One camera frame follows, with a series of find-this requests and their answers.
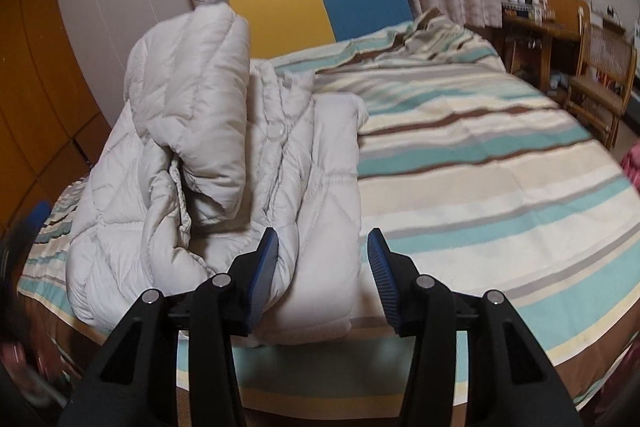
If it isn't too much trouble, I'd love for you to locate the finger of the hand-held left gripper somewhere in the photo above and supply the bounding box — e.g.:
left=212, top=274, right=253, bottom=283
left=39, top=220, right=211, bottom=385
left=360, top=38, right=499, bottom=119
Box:
left=26, top=200, right=54, bottom=235

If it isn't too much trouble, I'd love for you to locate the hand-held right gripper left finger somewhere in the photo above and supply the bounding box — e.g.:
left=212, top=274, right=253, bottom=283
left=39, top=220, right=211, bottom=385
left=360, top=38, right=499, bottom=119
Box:
left=57, top=227, right=280, bottom=427

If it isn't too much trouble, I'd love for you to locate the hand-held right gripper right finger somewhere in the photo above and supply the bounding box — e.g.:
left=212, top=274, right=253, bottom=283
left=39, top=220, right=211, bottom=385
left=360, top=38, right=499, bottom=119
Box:
left=366, top=229, right=586, bottom=427

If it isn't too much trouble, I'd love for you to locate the white puffer jacket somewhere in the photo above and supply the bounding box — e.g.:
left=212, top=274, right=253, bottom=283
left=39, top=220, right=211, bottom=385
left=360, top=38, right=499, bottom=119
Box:
left=65, top=2, right=372, bottom=349

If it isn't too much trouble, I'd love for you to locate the wooden wardrobe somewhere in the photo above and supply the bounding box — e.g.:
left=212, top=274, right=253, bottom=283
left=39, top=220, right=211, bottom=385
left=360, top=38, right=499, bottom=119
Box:
left=0, top=0, right=114, bottom=235

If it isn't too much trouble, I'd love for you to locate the striped bed cover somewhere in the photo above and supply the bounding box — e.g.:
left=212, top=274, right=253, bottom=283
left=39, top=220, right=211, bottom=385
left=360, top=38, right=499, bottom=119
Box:
left=17, top=7, right=640, bottom=410

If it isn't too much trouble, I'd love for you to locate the pink cloth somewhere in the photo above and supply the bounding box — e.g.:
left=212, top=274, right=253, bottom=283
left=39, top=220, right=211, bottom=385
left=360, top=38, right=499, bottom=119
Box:
left=620, top=141, right=640, bottom=195

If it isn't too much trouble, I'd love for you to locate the grey yellow blue headboard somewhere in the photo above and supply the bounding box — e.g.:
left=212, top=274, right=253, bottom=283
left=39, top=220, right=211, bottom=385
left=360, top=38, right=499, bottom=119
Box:
left=227, top=0, right=417, bottom=60

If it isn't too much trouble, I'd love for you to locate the wooden desk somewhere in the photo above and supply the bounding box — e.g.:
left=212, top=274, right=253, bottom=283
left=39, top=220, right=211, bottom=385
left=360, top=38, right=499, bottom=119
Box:
left=500, top=0, right=593, bottom=94

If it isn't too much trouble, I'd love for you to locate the wooden cane chair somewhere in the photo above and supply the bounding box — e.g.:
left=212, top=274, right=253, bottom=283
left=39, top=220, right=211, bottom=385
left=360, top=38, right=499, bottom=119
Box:
left=564, top=4, right=639, bottom=151

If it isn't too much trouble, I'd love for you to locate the small boxes cluster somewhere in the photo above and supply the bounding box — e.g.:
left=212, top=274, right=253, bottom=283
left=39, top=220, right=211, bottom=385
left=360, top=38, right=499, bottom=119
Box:
left=504, top=0, right=553, bottom=22

